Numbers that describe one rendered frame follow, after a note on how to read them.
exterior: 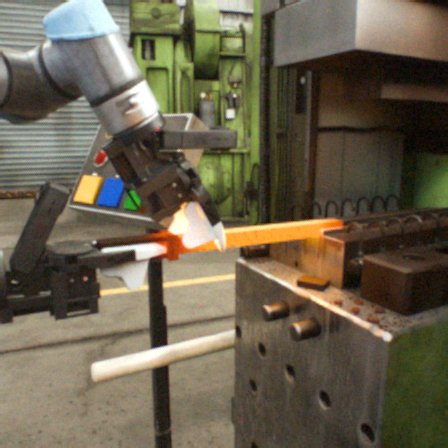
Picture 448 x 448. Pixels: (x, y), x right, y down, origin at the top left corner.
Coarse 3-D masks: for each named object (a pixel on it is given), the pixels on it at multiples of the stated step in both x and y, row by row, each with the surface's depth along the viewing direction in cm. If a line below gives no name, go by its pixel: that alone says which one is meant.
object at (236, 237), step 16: (272, 224) 70; (288, 224) 70; (304, 224) 70; (320, 224) 71; (336, 224) 73; (96, 240) 57; (112, 240) 56; (128, 240) 57; (144, 240) 57; (160, 240) 58; (176, 240) 59; (240, 240) 64; (256, 240) 66; (272, 240) 67; (160, 256) 59; (176, 256) 59
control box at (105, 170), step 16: (160, 128) 108; (176, 128) 105; (192, 128) 104; (96, 144) 120; (192, 160) 106; (80, 176) 119; (112, 176) 111; (80, 208) 114; (96, 208) 110; (112, 208) 107; (144, 224) 106; (160, 224) 100
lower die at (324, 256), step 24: (360, 216) 87; (432, 216) 83; (288, 240) 79; (312, 240) 73; (336, 240) 68; (408, 240) 73; (432, 240) 76; (288, 264) 79; (312, 264) 73; (336, 264) 68
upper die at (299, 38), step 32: (320, 0) 65; (352, 0) 60; (384, 0) 61; (416, 0) 64; (288, 32) 73; (320, 32) 66; (352, 32) 60; (384, 32) 62; (416, 32) 65; (288, 64) 74; (320, 64) 74; (352, 64) 74
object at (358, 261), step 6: (420, 246) 72; (426, 246) 73; (432, 246) 73; (438, 246) 74; (444, 246) 74; (444, 252) 74; (354, 258) 66; (360, 258) 66; (348, 264) 66; (354, 264) 65; (360, 264) 65; (348, 270) 66; (354, 270) 65; (360, 270) 65
